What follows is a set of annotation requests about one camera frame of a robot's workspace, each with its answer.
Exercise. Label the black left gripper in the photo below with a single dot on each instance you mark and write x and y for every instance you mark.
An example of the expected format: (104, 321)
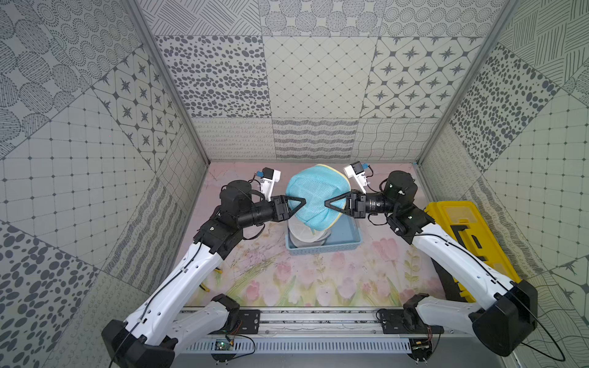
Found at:
(281, 208)

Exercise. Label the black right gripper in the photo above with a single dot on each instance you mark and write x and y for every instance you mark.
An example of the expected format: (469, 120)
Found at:
(354, 204)

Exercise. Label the turquoise mesh laundry bag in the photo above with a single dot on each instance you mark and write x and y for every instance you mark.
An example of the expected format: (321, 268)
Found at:
(316, 185)

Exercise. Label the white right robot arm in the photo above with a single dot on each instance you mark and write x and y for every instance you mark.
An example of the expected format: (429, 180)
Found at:
(504, 312)

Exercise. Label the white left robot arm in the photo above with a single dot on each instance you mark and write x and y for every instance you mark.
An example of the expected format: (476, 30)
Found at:
(153, 336)

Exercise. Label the white mesh laundry bag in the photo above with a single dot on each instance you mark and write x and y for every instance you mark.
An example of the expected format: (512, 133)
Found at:
(302, 236)

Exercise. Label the light blue perforated plastic basket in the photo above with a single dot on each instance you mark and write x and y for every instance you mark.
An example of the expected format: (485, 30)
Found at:
(345, 236)

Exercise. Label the yellow black toolbox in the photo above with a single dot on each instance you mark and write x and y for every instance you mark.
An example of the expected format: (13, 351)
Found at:
(464, 223)

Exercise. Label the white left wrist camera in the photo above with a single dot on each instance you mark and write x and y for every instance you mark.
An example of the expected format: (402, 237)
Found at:
(267, 179)

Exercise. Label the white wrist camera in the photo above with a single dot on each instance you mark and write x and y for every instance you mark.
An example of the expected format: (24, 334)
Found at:
(357, 171)
(267, 179)

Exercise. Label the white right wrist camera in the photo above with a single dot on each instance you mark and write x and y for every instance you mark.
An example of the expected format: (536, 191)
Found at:
(357, 171)

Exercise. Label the aluminium mounting rail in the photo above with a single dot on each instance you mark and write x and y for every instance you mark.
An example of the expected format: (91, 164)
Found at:
(322, 331)

